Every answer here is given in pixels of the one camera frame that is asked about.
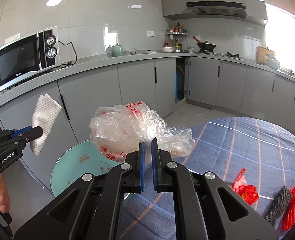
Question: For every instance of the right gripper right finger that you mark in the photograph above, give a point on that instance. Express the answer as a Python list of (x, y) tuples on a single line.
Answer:
[(205, 206)]

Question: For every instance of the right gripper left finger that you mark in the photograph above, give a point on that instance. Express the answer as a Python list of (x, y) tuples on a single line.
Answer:
[(90, 208)]

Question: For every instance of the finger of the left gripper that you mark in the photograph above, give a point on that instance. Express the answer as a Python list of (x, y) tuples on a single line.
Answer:
[(31, 135), (20, 131)]

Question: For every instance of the white paper towel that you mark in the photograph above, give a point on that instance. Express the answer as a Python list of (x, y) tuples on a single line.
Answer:
[(44, 116)]

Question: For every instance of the orange red plastic bag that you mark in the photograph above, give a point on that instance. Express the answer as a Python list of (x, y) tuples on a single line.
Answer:
[(247, 192)]

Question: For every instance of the clear bag red print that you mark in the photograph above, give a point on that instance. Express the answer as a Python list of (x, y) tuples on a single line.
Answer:
[(118, 130)]

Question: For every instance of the teal trash bin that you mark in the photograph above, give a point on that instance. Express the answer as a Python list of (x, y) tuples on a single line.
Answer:
[(78, 160)]

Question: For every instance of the person left hand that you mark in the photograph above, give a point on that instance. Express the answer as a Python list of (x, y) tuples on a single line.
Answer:
[(5, 201)]

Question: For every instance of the blue plaid tablecloth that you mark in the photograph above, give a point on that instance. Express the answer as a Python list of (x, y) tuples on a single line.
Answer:
[(224, 146)]

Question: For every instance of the silver black microwave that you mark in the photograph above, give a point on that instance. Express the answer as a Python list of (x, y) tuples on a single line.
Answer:
[(28, 56)]

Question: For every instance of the grey lower cabinets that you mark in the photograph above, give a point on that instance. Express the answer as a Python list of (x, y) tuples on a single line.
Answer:
[(211, 80)]

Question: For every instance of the green ceramic teapot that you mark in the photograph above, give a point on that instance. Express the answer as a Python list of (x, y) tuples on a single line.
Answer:
[(117, 50)]

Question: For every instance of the gas stove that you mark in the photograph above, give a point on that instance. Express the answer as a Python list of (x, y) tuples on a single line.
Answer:
[(228, 54)]

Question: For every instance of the white bowl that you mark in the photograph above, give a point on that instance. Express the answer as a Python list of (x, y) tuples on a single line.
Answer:
[(167, 49)]

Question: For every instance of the black wok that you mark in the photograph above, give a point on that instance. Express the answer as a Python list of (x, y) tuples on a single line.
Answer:
[(204, 46)]

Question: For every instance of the steel pot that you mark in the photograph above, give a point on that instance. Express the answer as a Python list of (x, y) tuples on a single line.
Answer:
[(272, 62)]

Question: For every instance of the metal spice rack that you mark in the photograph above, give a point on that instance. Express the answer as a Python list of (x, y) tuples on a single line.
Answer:
[(177, 38)]

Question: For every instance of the wooden cutting board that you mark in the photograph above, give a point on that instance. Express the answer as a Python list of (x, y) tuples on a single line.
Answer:
[(261, 54)]

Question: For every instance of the black range hood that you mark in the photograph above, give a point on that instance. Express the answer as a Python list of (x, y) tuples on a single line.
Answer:
[(218, 9)]

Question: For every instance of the white wall socket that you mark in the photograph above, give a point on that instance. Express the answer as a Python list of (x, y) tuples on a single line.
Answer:
[(150, 33)]

